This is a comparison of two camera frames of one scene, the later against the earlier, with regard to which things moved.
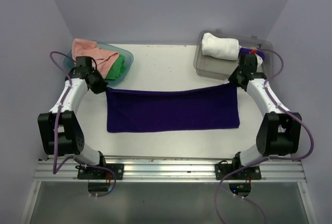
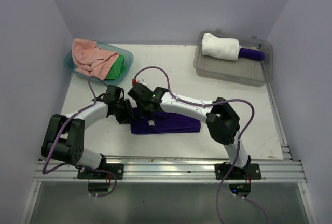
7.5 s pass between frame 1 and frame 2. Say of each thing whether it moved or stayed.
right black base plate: stayed
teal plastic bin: stayed
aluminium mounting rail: stayed
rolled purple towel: stayed
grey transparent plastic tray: stayed
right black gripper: moved
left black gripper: moved
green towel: stayed
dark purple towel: moved
